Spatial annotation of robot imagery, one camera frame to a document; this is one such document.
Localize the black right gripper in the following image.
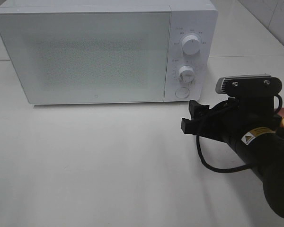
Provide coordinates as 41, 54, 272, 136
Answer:
181, 98, 282, 142

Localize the round white door button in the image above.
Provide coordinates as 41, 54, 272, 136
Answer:
175, 87, 190, 98

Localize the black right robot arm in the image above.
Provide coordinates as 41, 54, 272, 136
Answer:
181, 97, 284, 218

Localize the lower white timer knob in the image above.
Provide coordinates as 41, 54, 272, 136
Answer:
178, 66, 195, 83

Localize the upper white power knob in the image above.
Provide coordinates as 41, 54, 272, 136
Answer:
182, 34, 201, 55

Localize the white microwave oven body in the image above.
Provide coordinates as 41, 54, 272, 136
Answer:
0, 0, 218, 104

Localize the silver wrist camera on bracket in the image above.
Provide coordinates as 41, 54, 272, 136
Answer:
215, 74, 282, 98

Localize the black camera cable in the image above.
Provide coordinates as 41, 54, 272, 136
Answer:
195, 94, 284, 173

